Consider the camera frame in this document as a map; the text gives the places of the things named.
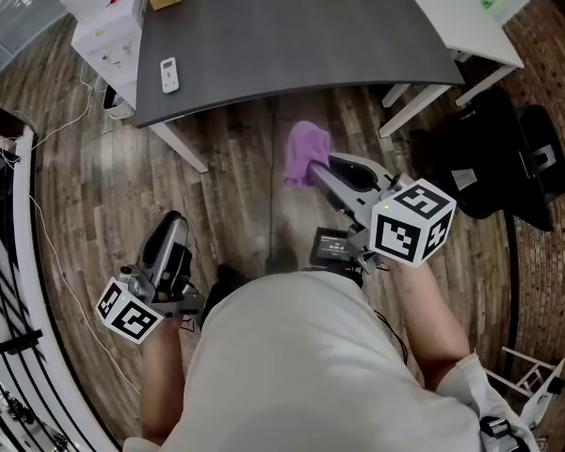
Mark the white table leg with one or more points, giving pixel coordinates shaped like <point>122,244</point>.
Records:
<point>395,94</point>
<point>181,149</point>
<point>485,85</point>
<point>412,111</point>

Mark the white remote control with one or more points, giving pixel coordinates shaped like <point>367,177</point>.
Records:
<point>169,75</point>

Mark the black office chair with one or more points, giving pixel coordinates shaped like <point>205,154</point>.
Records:
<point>492,158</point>

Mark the person's white shirt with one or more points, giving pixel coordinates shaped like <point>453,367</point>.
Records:
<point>311,370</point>

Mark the person's right forearm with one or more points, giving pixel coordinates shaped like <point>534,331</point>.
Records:
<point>428,323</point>

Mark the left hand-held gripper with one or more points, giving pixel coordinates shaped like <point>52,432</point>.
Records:
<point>132,316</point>

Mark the white folding rack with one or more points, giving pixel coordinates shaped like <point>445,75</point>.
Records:
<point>546,393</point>

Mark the person's black shoe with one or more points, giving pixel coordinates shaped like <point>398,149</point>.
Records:
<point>226,280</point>

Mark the white curved railing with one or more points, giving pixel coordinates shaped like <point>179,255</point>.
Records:
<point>28,252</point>

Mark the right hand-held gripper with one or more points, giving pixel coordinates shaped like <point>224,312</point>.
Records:
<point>412,226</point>

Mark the black display device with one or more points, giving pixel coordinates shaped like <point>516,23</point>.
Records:
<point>332,245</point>

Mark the black metal railing bars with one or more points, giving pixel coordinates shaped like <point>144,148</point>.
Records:
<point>14,339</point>

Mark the person's left forearm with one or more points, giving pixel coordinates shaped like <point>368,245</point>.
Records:
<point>162,384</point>

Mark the white water dispenser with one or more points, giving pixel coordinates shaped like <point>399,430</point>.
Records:
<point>110,31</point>

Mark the purple cloth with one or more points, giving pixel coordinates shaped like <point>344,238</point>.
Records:
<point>305,151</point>

